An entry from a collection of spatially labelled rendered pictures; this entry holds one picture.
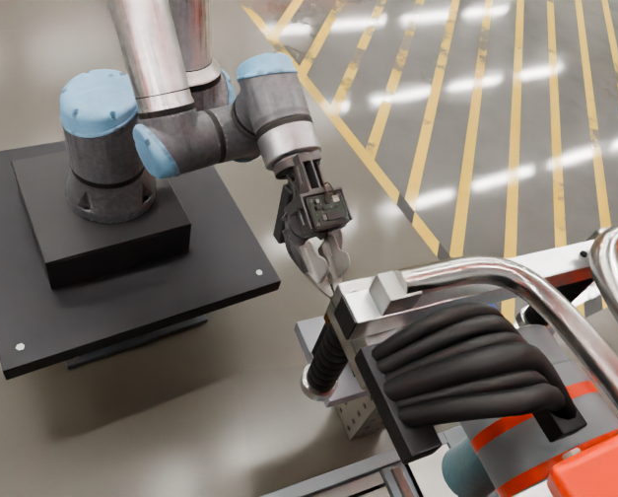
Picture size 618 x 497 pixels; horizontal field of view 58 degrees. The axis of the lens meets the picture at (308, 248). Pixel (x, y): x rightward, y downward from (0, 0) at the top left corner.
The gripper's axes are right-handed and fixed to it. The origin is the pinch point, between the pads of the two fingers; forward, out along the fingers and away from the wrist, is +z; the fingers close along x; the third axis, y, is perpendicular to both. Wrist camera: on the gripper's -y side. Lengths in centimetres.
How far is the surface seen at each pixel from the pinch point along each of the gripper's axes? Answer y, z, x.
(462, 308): 41.4, 5.7, -10.6
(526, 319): 14.4, 12.3, 21.0
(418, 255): -79, -6, 75
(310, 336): -23.4, 6.3, 4.8
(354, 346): 29.5, 6.6, -14.1
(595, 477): 56, 13, -18
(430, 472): -45, 47, 33
